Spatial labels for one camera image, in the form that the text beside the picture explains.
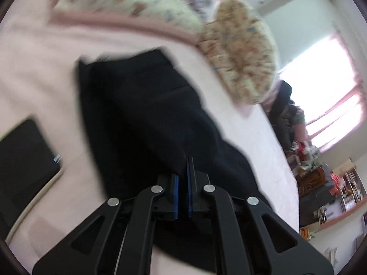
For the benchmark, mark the black pants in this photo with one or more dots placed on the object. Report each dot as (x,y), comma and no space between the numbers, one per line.
(143,114)

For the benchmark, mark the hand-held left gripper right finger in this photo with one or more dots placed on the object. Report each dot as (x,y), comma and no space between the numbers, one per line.
(189,194)

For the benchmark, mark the pink curtain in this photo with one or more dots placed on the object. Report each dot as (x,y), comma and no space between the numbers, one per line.
(341,103)

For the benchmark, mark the brown bag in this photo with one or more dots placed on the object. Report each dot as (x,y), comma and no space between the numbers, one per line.
(311,179)

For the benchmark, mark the dark grey covered desk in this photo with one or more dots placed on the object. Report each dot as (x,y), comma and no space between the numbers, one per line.
(314,200)

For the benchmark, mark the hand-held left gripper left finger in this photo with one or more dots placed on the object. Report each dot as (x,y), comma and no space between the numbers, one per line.
(175,195)

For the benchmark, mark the dark clothes pile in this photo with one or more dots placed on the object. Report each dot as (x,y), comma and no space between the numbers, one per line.
(283,111)

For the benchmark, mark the round patterned pillow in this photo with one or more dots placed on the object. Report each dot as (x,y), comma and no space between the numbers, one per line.
(240,51)

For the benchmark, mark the black tablet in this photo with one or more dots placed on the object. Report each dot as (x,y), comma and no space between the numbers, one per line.
(23,160)

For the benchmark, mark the pink wall shelf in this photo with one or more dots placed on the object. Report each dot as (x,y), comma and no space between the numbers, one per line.
(347,189)

